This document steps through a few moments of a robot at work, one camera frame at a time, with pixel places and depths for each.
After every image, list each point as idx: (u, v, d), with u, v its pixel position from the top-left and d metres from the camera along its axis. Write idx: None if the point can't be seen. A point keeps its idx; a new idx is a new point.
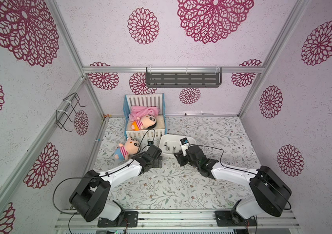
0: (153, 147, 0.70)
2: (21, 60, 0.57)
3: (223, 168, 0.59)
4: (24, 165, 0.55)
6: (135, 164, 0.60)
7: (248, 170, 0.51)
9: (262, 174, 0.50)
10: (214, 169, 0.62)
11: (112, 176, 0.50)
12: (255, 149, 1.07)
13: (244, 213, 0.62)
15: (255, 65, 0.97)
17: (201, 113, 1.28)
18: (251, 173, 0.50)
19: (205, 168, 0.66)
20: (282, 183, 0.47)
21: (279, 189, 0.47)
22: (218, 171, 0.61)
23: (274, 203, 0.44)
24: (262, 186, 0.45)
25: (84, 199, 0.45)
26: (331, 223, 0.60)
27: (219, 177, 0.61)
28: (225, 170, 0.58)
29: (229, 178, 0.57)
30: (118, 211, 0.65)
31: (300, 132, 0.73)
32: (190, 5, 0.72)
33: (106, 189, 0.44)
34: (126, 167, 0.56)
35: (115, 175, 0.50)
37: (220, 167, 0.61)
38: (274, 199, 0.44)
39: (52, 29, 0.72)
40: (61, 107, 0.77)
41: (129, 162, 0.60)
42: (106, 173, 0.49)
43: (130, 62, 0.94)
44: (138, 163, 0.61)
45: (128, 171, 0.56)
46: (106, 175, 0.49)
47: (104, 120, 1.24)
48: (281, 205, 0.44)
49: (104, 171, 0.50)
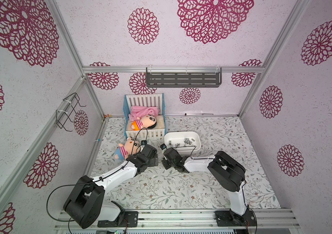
0: (147, 147, 0.69)
2: (21, 60, 0.57)
3: (191, 159, 0.68)
4: (24, 164, 0.55)
6: (129, 165, 0.59)
7: (208, 157, 0.59)
9: (220, 158, 0.59)
10: (185, 163, 0.71)
11: (107, 180, 0.49)
12: (255, 149, 1.07)
13: (238, 209, 0.63)
15: (255, 64, 0.97)
17: (201, 113, 1.28)
18: (211, 158, 0.58)
19: (180, 164, 0.74)
20: (235, 163, 0.55)
21: (234, 168, 0.54)
22: (189, 165, 0.70)
23: (229, 179, 0.51)
24: (216, 166, 0.53)
25: (78, 204, 0.44)
26: (331, 223, 0.60)
27: (191, 168, 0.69)
28: (193, 161, 0.66)
29: (199, 167, 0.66)
30: (117, 212, 0.65)
31: (300, 132, 0.73)
32: (190, 5, 0.72)
33: (100, 194, 0.43)
34: (120, 170, 0.55)
35: (108, 179, 0.49)
37: (190, 160, 0.68)
38: (228, 176, 0.52)
39: (52, 29, 0.72)
40: (61, 107, 0.77)
41: (124, 164, 0.58)
42: (100, 178, 0.48)
43: (130, 62, 0.94)
44: (133, 165, 0.60)
45: (122, 174, 0.55)
46: (100, 180, 0.48)
47: (104, 120, 1.24)
48: (237, 181, 0.52)
49: (98, 176, 0.49)
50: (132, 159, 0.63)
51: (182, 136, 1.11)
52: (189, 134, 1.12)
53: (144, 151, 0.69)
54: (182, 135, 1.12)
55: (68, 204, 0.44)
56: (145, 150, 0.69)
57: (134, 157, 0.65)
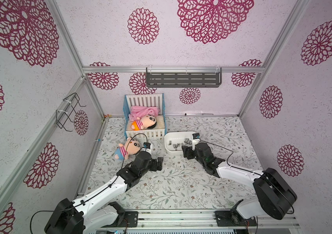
0: (139, 158, 0.61)
2: (21, 60, 0.57)
3: (228, 166, 0.60)
4: (24, 165, 0.55)
6: (118, 183, 0.55)
7: (253, 171, 0.51)
9: (267, 176, 0.49)
10: (220, 167, 0.62)
11: (88, 204, 0.46)
12: (255, 149, 1.07)
13: (244, 213, 0.62)
15: (255, 64, 0.97)
17: (201, 113, 1.28)
18: (256, 173, 0.50)
19: (211, 166, 0.67)
20: (287, 187, 0.46)
21: (283, 193, 0.46)
22: (223, 170, 0.62)
23: (277, 205, 0.44)
24: (265, 186, 0.45)
25: (58, 229, 0.43)
26: (331, 223, 0.60)
27: (224, 174, 0.62)
28: (230, 169, 0.58)
29: (235, 178, 0.57)
30: (115, 216, 0.65)
31: (300, 132, 0.73)
32: (190, 5, 0.72)
33: (78, 223, 0.41)
34: (106, 189, 0.51)
35: (91, 202, 0.46)
37: (226, 167, 0.60)
38: (277, 201, 0.44)
39: (52, 29, 0.72)
40: (61, 107, 0.77)
41: (111, 181, 0.55)
42: (81, 202, 0.45)
43: (130, 62, 0.94)
44: (123, 181, 0.56)
45: (109, 192, 0.51)
46: (81, 204, 0.44)
47: (104, 120, 1.24)
48: (284, 208, 0.44)
49: (80, 200, 0.46)
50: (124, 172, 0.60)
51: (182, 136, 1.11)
52: (189, 134, 1.12)
53: (136, 163, 0.62)
54: (183, 135, 1.11)
55: (48, 229, 0.43)
56: (137, 162, 0.62)
57: (126, 170, 0.61)
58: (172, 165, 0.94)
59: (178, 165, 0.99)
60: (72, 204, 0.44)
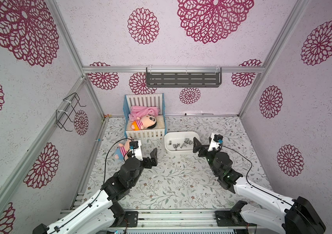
0: (124, 169, 0.51)
2: (21, 59, 0.57)
3: (250, 187, 0.54)
4: (24, 165, 0.55)
6: (100, 200, 0.50)
7: (282, 198, 0.47)
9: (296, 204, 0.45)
10: (238, 185, 0.57)
11: (64, 228, 0.43)
12: (255, 149, 1.07)
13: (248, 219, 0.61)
15: (255, 64, 0.97)
17: (201, 113, 1.28)
18: (286, 202, 0.45)
19: (227, 181, 0.60)
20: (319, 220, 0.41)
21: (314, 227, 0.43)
22: (243, 190, 0.56)
23: None
24: (299, 222, 0.41)
25: None
26: (331, 223, 0.60)
27: (242, 192, 0.57)
28: (251, 189, 0.53)
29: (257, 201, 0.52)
30: (111, 221, 0.65)
31: (300, 132, 0.73)
32: (190, 5, 0.72)
33: None
34: (87, 209, 0.48)
35: (67, 227, 0.44)
37: (248, 186, 0.54)
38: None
39: (52, 29, 0.72)
40: (61, 106, 0.77)
41: (93, 198, 0.50)
42: (55, 229, 0.43)
43: (130, 62, 0.94)
44: (106, 197, 0.51)
45: (88, 213, 0.47)
46: (54, 231, 0.43)
47: (104, 120, 1.24)
48: None
49: (54, 225, 0.44)
50: (109, 185, 0.54)
51: (182, 136, 1.11)
52: (189, 134, 1.12)
53: (122, 174, 0.54)
54: (183, 135, 1.11)
55: None
56: (123, 173, 0.52)
57: (113, 181, 0.55)
58: (172, 165, 0.94)
59: (178, 165, 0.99)
60: (46, 231, 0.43)
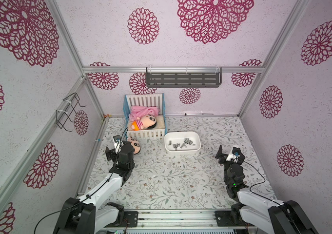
0: (123, 154, 0.64)
2: (21, 60, 0.57)
3: (247, 191, 0.61)
4: (24, 165, 0.55)
6: (115, 176, 0.59)
7: (273, 199, 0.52)
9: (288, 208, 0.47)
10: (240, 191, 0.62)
11: (94, 196, 0.48)
12: (255, 149, 1.07)
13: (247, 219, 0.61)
15: (255, 64, 0.97)
17: (201, 113, 1.28)
18: (276, 202, 0.49)
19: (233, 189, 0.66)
20: (310, 225, 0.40)
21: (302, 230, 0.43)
22: (243, 195, 0.61)
23: None
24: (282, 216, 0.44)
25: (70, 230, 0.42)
26: (331, 223, 0.60)
27: (244, 200, 0.61)
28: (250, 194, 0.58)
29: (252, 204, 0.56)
30: (116, 212, 0.65)
31: (300, 132, 0.73)
32: (190, 5, 0.72)
33: (91, 211, 0.43)
34: (106, 184, 0.54)
35: (97, 194, 0.49)
37: (246, 191, 0.61)
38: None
39: (52, 29, 0.72)
40: (61, 107, 0.77)
41: (108, 176, 0.58)
42: (87, 196, 0.47)
43: (130, 62, 0.94)
44: (118, 174, 0.60)
45: (109, 186, 0.54)
46: (87, 198, 0.46)
47: (104, 120, 1.24)
48: None
49: (85, 194, 0.47)
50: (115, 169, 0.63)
51: (182, 135, 1.11)
52: (189, 134, 1.12)
53: (122, 158, 0.65)
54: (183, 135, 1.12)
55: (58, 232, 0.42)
56: (123, 157, 0.65)
57: (116, 167, 0.65)
58: (172, 165, 0.94)
59: (178, 165, 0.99)
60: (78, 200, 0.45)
